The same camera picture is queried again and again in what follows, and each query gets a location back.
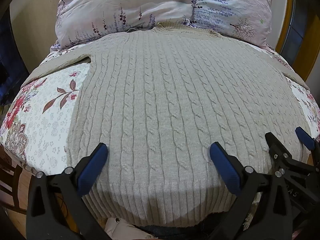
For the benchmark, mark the dark blue object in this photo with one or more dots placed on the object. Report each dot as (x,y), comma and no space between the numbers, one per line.
(10,62)

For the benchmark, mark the person's dark jeans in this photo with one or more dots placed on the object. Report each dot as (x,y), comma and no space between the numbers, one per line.
(175,234)

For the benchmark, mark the pink floral pillow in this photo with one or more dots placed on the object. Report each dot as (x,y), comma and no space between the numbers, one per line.
(140,5)

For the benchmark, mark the yellow wooden shelf unit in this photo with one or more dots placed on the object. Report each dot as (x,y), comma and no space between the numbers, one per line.
(287,25)

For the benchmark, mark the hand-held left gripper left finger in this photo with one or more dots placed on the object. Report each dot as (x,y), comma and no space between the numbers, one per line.
(93,168)

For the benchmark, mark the brown wooden chair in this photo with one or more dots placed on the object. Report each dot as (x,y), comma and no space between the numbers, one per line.
(12,180)

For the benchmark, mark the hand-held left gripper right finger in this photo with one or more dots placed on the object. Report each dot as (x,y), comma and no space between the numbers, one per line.
(225,167)

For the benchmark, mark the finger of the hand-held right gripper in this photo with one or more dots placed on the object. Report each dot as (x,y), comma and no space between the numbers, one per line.
(305,138)
(277,147)

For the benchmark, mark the red floral bedsheet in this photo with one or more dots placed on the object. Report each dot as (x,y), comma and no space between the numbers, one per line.
(45,130)

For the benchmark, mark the white cloth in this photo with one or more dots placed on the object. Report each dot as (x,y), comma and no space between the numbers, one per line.
(122,232)

